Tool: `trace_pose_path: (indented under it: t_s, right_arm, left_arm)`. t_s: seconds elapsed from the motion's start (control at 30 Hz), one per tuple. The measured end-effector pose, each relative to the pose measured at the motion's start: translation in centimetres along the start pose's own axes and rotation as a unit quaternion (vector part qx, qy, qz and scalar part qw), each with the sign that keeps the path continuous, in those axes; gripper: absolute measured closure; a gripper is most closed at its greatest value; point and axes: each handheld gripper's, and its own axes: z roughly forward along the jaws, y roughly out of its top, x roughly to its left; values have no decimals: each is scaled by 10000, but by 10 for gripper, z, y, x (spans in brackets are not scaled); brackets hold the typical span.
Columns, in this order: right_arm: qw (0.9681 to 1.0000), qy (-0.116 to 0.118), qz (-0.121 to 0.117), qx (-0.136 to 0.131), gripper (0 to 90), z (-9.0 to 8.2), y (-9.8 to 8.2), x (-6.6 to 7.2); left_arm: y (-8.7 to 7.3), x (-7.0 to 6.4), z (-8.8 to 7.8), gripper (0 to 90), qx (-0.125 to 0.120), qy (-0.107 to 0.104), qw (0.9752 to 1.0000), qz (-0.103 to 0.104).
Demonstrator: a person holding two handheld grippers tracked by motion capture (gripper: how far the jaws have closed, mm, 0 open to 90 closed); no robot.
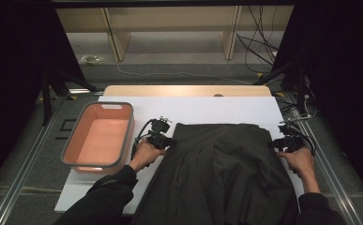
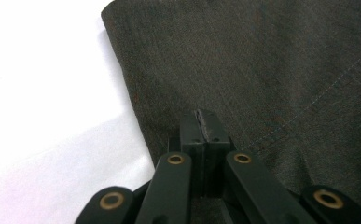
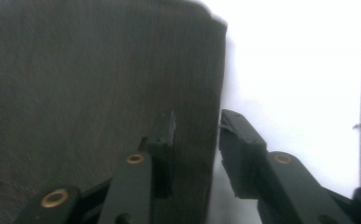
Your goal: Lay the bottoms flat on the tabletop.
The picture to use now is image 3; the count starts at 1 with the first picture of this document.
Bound white board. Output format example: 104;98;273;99
200;0;361;224

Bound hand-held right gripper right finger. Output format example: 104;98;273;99
218;108;354;224

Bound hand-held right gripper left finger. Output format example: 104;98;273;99
97;109;177;224

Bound dark grey skirt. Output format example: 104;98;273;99
0;0;229;224

